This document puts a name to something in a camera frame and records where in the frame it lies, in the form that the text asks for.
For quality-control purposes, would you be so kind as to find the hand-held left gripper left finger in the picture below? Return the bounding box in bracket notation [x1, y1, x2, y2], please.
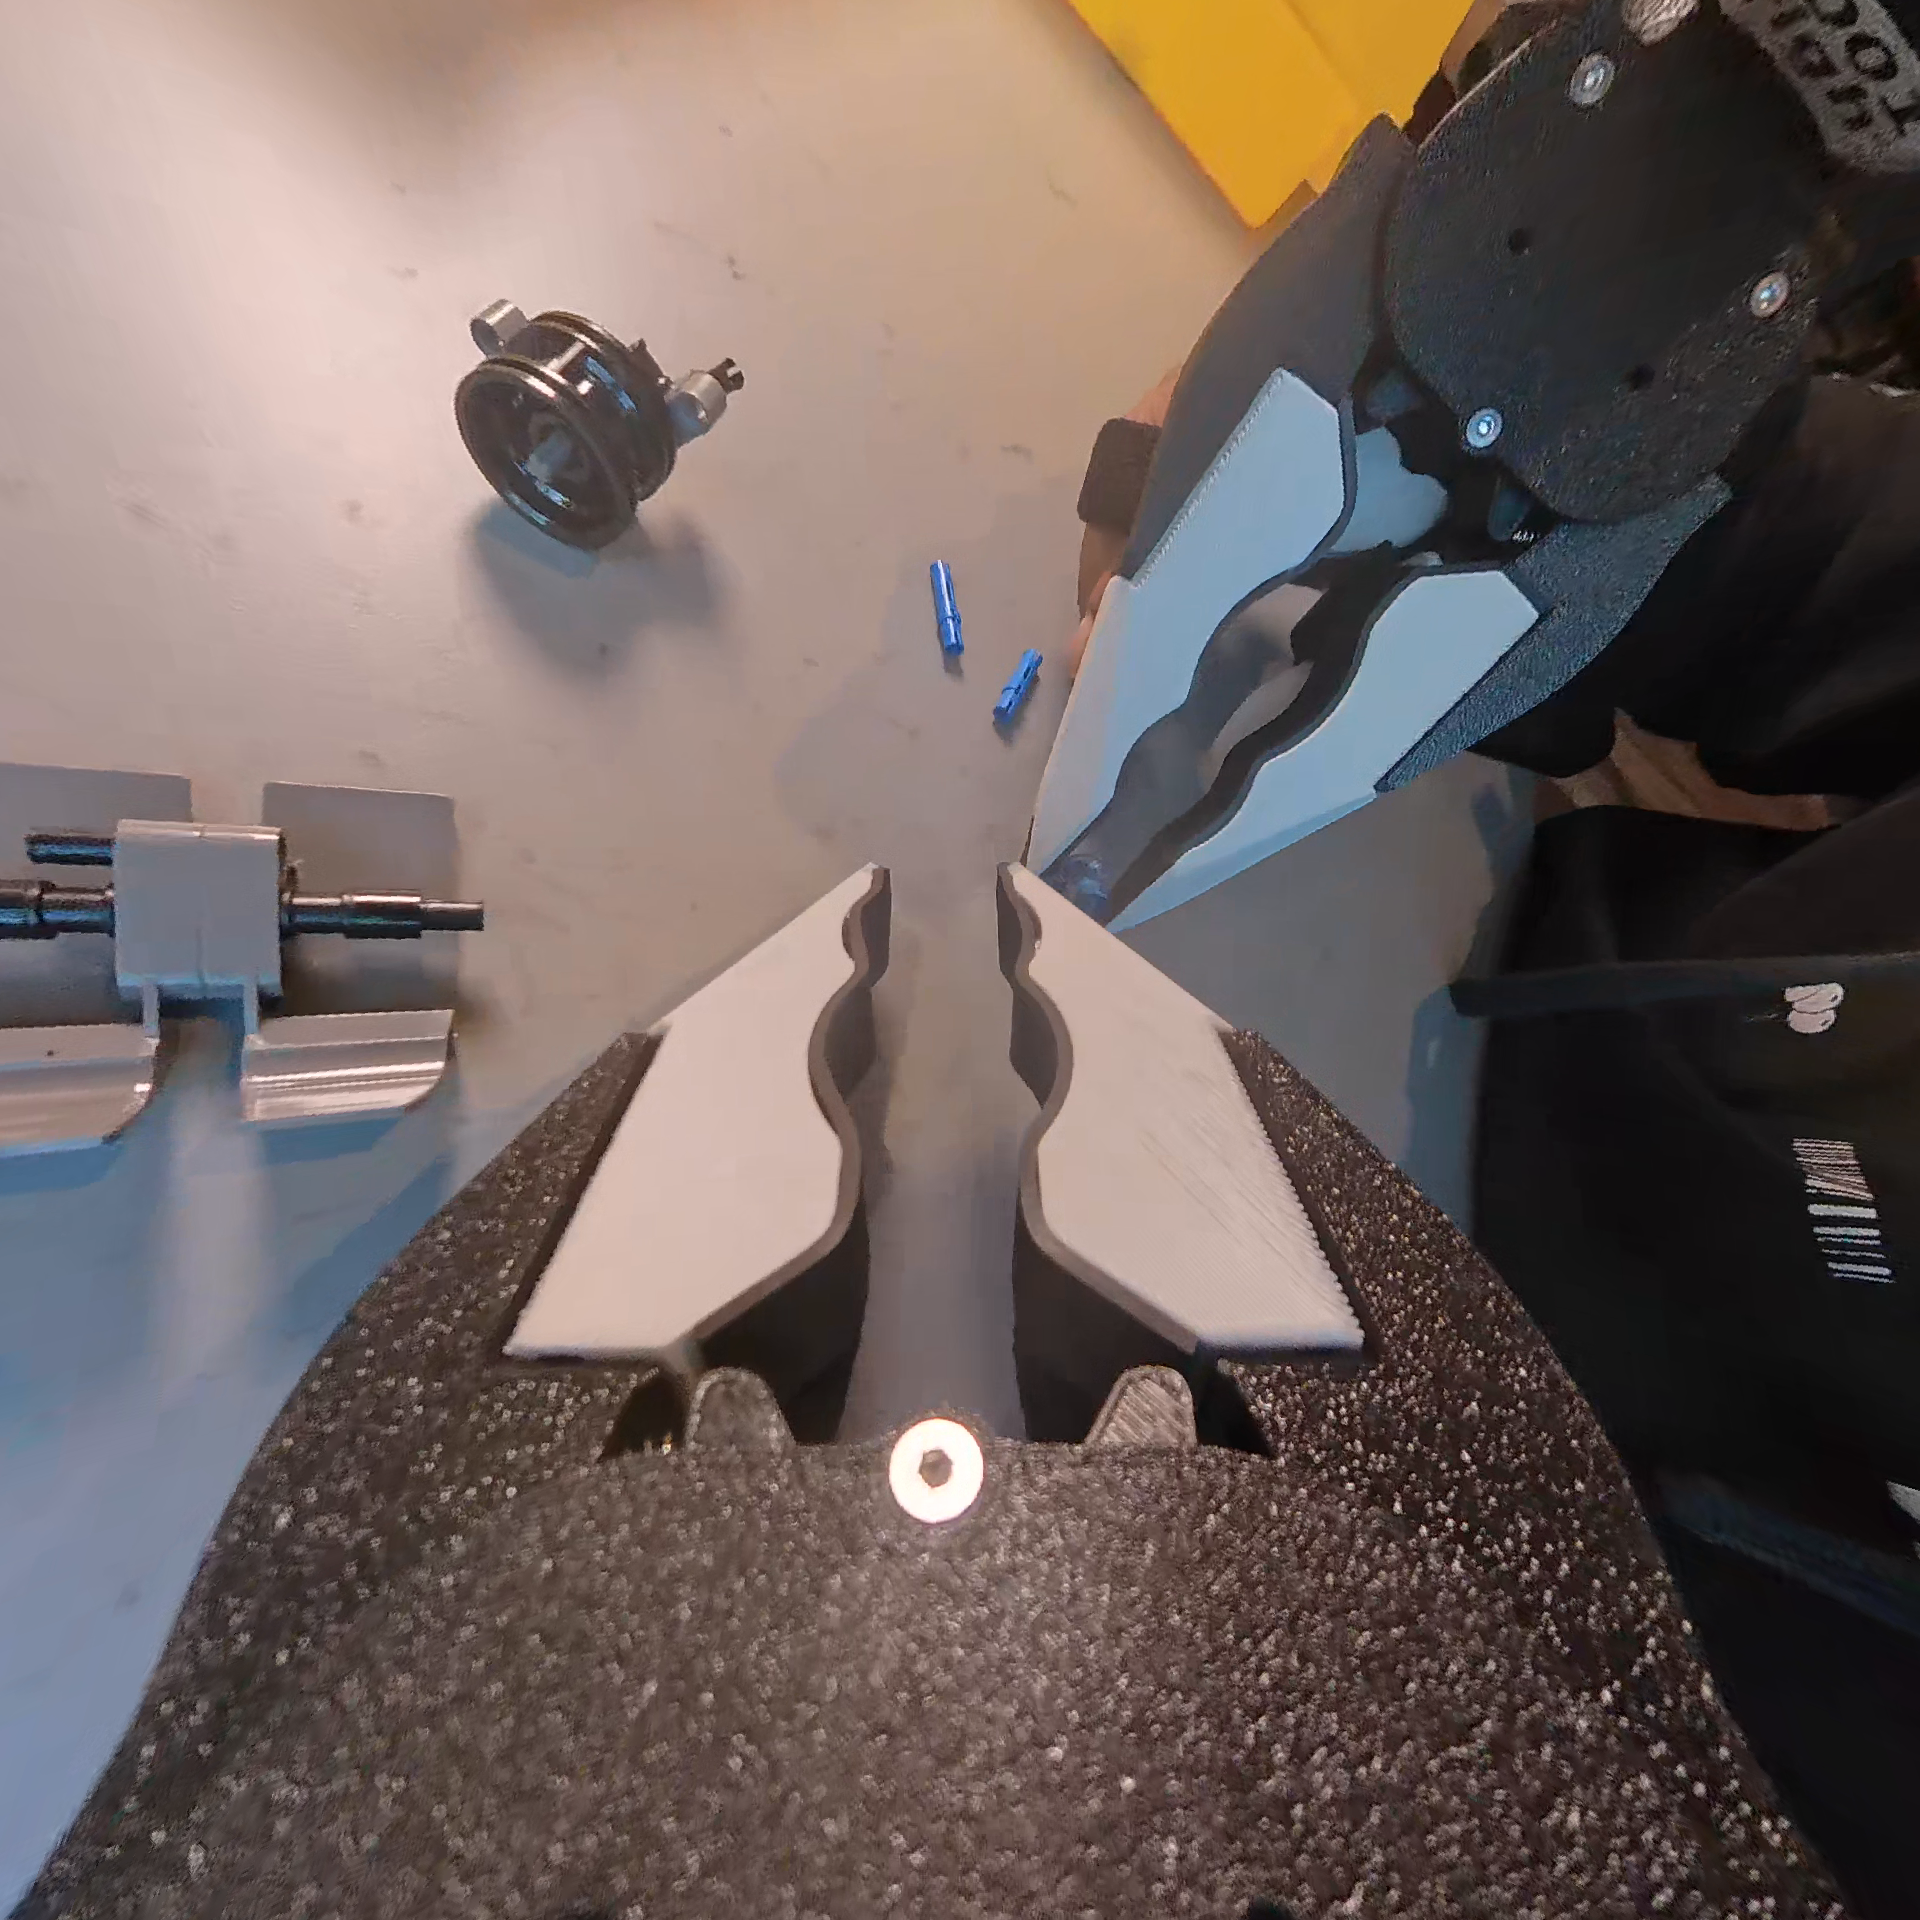
[497, 858, 895, 1443]

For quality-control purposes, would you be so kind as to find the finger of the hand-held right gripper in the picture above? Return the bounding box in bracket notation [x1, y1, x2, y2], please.
[1099, 562, 1546, 932]
[1032, 367, 1368, 882]

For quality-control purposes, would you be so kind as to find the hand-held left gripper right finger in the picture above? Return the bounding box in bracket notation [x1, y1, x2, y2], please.
[993, 858, 1373, 1443]

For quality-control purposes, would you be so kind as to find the black toy wheel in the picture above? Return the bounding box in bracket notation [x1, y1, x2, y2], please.
[454, 305, 686, 552]

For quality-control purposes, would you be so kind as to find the yellow plastic bin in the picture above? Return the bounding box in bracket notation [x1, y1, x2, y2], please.
[1067, 0, 1478, 230]

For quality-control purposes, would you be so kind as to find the grey panel brick assembly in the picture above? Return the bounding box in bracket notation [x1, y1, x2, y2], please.
[0, 764, 488, 1154]

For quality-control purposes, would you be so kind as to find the black hoodie drawstring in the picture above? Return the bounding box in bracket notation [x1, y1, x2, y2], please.
[1444, 953, 1920, 1024]

